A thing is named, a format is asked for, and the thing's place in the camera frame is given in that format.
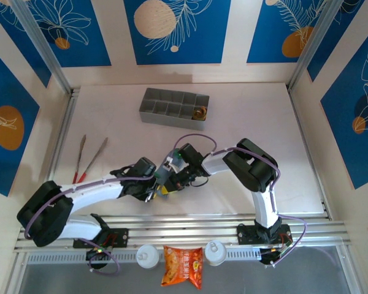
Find orange snack bag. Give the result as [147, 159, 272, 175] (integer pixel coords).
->
[161, 244, 204, 290]

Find grey divided organizer box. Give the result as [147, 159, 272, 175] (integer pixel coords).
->
[139, 88, 210, 132]

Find aluminium side rail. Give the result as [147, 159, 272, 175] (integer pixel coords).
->
[33, 88, 80, 218]
[286, 87, 332, 220]

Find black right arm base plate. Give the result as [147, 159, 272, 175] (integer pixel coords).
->
[237, 224, 292, 246]

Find perforated metal cable tray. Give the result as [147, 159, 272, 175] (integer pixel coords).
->
[26, 249, 263, 266]

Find aluminium corner post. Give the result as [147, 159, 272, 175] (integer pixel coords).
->
[286, 0, 346, 92]
[10, 0, 80, 97]

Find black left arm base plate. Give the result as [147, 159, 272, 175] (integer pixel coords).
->
[72, 228, 129, 249]

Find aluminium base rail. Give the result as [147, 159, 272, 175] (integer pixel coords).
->
[13, 214, 349, 254]

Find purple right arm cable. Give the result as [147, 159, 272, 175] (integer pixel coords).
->
[174, 134, 309, 270]

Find black cable connector module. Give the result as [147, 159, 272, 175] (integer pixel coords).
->
[85, 246, 112, 262]
[259, 247, 285, 265]

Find white pull-tab can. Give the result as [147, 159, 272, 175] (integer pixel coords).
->
[204, 240, 228, 266]

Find metal tongs with red handles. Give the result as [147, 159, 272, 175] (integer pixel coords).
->
[72, 134, 109, 184]

